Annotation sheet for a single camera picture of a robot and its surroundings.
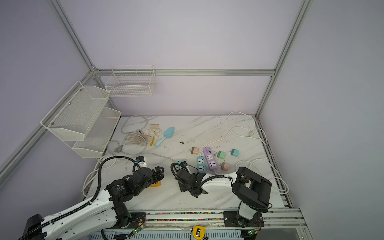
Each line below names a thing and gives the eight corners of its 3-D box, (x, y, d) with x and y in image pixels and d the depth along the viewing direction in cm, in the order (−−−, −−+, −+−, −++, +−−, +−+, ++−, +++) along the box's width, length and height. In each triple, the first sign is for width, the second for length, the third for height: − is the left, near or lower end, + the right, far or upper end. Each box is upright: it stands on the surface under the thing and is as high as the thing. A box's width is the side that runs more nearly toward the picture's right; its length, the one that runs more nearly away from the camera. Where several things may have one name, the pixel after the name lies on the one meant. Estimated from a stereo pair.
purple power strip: (210, 171, 92) (210, 169, 90) (202, 150, 102) (202, 148, 100) (218, 168, 93) (219, 167, 91) (210, 148, 103) (210, 146, 101)
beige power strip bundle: (129, 151, 102) (127, 149, 100) (124, 137, 110) (123, 135, 108) (163, 137, 110) (163, 134, 108) (157, 124, 118) (156, 122, 116)
